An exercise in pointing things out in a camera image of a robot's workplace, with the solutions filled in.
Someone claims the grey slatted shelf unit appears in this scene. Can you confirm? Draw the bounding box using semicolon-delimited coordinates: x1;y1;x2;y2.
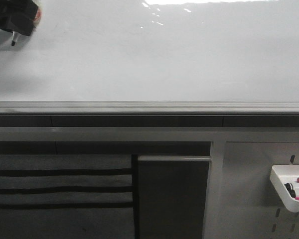
0;155;140;239

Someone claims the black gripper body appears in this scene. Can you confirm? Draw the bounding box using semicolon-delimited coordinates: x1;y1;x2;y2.
0;0;39;36

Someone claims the white whiteboard with grey frame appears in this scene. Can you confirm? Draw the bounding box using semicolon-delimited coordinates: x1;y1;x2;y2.
0;0;299;114

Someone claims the white plastic marker tray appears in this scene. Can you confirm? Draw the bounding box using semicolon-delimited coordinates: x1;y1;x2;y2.
270;165;299;213

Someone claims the black-capped marker in tray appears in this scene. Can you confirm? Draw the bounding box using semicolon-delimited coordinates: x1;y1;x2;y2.
284;183;299;190

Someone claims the dark grey cabinet panel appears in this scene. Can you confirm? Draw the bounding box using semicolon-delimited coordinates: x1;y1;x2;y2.
139;155;209;239

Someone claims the grey pegboard panel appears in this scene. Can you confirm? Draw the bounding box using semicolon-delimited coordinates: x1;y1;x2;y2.
219;142;299;239

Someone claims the white black-tipped whiteboard marker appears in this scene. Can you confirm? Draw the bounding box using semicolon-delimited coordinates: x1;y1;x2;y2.
10;6;42;47

